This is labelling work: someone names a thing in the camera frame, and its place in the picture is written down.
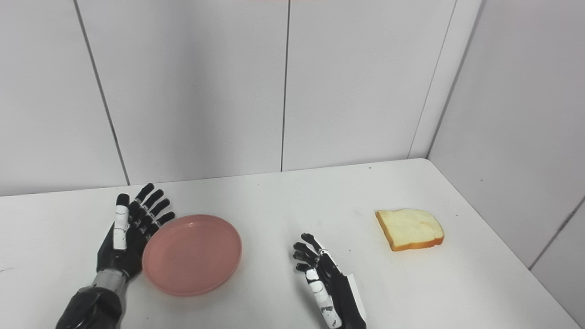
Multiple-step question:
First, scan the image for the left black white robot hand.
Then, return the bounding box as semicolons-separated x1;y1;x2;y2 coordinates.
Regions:
96;183;176;281

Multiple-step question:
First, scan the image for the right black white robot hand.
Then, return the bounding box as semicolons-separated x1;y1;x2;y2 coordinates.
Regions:
292;233;367;329

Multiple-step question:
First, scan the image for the pink round plate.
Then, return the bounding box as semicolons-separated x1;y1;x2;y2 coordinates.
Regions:
142;215;243;297

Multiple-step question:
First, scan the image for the slice of white bread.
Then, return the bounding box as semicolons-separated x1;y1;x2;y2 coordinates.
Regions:
375;208;445;252

